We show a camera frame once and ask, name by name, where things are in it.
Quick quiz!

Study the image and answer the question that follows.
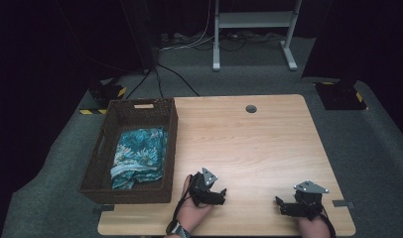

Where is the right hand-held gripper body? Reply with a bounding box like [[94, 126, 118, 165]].
[[293, 179, 331, 220]]

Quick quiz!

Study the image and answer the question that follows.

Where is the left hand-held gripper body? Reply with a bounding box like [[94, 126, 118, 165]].
[[188, 167, 223, 208]]

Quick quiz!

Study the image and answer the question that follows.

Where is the teal floral shirt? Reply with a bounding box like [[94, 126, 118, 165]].
[[109, 126, 170, 190]]

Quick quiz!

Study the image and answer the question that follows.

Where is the brown wicker basket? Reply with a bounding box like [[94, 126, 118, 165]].
[[77, 97, 180, 205]]

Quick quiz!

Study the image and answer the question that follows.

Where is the person's left hand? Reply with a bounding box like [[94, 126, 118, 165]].
[[175, 174, 214, 234]]

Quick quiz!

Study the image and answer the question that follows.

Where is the person's right hand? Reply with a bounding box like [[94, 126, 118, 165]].
[[297, 214, 333, 238]]

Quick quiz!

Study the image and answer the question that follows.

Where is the wristwatch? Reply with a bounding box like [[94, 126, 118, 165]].
[[165, 219, 193, 238]]

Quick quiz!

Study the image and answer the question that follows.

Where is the black floor plate yellow tape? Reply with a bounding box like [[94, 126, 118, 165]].
[[313, 80, 369, 111]]

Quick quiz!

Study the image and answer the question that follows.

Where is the yellow black hazard tape strip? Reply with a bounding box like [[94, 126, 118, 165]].
[[78, 108, 108, 116]]

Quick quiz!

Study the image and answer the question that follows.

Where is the black stand base yellow tape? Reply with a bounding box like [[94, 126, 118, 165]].
[[88, 77, 128, 109]]

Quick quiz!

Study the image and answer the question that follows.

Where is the dark stand pole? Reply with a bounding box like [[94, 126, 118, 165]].
[[119, 0, 162, 74]]

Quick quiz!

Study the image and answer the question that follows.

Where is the black wrist strap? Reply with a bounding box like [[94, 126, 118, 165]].
[[317, 203, 336, 238], [172, 184, 195, 223]]

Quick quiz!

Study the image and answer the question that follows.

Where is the long black floor cable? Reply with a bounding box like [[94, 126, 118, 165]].
[[155, 62, 202, 97]]

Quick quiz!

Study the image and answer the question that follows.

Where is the white cable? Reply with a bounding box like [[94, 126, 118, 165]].
[[159, 0, 217, 52]]

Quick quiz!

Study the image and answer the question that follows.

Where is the tangle of black cables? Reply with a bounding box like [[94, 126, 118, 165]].
[[218, 30, 285, 53]]

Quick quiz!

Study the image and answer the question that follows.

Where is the white metal table frame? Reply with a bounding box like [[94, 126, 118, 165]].
[[211, 0, 304, 72]]

